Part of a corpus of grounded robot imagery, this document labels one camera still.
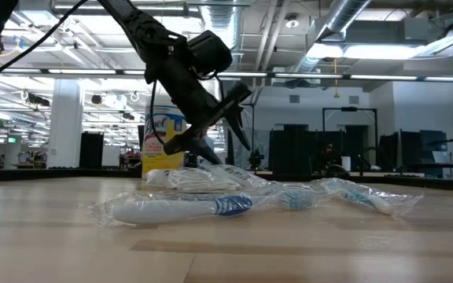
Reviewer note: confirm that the yellow white wipes canister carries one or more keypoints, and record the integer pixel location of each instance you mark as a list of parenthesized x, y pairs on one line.
[(155, 157)]

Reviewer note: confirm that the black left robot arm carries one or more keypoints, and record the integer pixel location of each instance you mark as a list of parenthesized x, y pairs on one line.
[(132, 19)]

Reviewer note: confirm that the black partition panel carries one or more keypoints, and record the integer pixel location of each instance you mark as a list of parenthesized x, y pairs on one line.
[(91, 151)]

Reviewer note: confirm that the overhead bar with light strips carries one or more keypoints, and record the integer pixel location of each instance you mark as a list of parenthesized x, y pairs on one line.
[(328, 76)]

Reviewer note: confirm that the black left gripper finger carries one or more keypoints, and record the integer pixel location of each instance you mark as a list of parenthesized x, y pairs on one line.
[(207, 149), (239, 126)]

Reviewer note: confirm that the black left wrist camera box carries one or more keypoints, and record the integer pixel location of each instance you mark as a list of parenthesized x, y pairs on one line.
[(211, 53)]

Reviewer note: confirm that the dark background monitor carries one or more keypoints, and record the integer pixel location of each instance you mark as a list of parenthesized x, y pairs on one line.
[(433, 145)]

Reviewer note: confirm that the white cylinder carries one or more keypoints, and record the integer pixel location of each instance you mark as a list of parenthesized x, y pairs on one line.
[(346, 163)]

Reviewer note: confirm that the light blue bagged toothbrush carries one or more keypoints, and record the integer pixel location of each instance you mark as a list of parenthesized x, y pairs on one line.
[(297, 198), (372, 200)]

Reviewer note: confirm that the black partition wall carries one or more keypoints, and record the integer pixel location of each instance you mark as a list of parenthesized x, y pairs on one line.
[(297, 153)]

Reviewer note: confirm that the dark blue bagged toothbrush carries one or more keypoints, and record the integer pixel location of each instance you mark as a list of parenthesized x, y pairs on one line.
[(163, 210)]

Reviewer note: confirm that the seated person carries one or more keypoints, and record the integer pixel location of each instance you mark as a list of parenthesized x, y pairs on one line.
[(330, 151)]

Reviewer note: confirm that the black frame stand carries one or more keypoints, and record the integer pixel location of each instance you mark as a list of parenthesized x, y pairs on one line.
[(348, 109)]

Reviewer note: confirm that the white pillar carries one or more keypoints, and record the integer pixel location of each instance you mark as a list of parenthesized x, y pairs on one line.
[(65, 126)]

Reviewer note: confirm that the silver ventilation duct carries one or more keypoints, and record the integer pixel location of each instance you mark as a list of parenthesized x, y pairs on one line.
[(344, 15)]

